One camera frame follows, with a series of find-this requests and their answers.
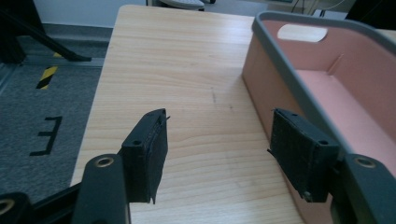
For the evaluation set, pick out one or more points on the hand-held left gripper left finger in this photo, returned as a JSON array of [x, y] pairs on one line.
[[146, 161]]

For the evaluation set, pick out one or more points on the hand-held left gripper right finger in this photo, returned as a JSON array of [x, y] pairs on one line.
[[299, 152]]

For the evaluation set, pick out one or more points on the pink basket with grey rim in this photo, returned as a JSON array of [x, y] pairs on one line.
[[348, 93]]

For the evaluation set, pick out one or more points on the black floor tape mark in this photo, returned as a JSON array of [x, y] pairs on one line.
[[51, 133]]

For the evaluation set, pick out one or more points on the yellow black striped floor tape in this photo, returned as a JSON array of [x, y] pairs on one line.
[[46, 77]]

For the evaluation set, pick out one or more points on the dark object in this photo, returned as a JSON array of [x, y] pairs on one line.
[[373, 12]]

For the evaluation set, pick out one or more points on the white round stand base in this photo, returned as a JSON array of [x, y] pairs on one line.
[[183, 3]]

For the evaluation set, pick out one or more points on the black metal stand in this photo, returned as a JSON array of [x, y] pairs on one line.
[[21, 28]]

